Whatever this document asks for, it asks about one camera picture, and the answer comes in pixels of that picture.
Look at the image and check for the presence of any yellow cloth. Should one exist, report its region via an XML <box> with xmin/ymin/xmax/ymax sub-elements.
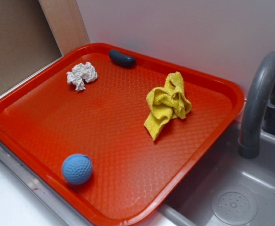
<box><xmin>144</xmin><ymin>72</ymin><xmax>192</xmax><ymax>141</ymax></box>

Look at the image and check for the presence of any dark grey bean-shaped object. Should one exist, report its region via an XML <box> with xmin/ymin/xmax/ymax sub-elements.
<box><xmin>109</xmin><ymin>49</ymin><xmax>136</xmax><ymax>67</ymax></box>

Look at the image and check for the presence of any crumpled white paper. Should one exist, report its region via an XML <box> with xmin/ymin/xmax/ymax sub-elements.
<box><xmin>66</xmin><ymin>62</ymin><xmax>98</xmax><ymax>91</ymax></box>

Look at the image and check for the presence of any blue dimpled ball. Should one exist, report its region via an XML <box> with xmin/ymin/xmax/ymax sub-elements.
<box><xmin>62</xmin><ymin>154</ymin><xmax>93</xmax><ymax>185</ymax></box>

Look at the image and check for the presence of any red plastic tray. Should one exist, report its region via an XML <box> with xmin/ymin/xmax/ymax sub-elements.
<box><xmin>0</xmin><ymin>43</ymin><xmax>244</xmax><ymax>226</ymax></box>

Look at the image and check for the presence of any grey plastic sink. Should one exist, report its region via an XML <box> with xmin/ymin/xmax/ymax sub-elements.
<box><xmin>157</xmin><ymin>98</ymin><xmax>275</xmax><ymax>226</ymax></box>

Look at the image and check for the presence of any wooden board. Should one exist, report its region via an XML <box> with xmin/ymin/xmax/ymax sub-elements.
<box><xmin>39</xmin><ymin>0</ymin><xmax>90</xmax><ymax>56</ymax></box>

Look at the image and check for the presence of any grey plastic faucet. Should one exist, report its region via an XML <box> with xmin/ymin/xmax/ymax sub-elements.
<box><xmin>238</xmin><ymin>51</ymin><xmax>275</xmax><ymax>159</ymax></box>

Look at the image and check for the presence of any brown cardboard panel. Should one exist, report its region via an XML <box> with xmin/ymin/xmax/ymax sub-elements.
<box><xmin>0</xmin><ymin>0</ymin><xmax>61</xmax><ymax>95</ymax></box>

